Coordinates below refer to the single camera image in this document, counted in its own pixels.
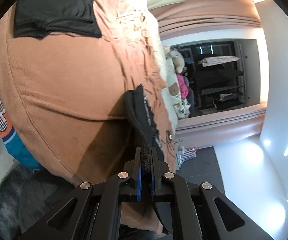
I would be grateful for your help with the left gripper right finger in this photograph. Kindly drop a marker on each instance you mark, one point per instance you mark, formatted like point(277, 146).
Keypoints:
point(198, 211)

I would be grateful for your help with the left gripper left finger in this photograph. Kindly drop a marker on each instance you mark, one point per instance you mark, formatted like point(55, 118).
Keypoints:
point(90, 211)

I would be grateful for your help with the black knit floral-trim top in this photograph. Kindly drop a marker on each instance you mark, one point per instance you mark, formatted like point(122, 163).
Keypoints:
point(143, 214)

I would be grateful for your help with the pink clothing pile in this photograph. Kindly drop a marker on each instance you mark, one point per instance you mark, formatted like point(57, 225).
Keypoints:
point(182, 86)

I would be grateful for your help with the striped gift bag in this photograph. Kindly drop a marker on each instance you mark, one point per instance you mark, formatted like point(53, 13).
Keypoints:
point(186, 153)

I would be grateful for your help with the grey fluffy rug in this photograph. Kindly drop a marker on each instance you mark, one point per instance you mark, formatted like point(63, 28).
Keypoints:
point(26, 196)

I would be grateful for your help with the pink curtain right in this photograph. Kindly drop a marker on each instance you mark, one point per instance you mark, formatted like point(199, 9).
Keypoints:
point(222, 127)

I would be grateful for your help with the pink curtain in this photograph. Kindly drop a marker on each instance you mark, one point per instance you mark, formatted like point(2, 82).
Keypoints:
point(222, 127)
point(195, 16)

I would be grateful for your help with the orange bed blanket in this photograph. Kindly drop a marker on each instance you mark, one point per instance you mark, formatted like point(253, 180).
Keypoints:
point(65, 93)

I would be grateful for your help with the hanging floral garment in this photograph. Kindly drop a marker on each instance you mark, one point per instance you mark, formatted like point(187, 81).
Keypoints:
point(215, 60)

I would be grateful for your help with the beige plush toy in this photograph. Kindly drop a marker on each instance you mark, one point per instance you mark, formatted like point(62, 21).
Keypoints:
point(178, 60)

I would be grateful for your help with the pink curtain left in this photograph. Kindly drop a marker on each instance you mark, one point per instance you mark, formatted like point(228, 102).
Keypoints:
point(195, 16)

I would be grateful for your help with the folded black garment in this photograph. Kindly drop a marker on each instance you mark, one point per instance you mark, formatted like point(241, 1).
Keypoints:
point(39, 18)

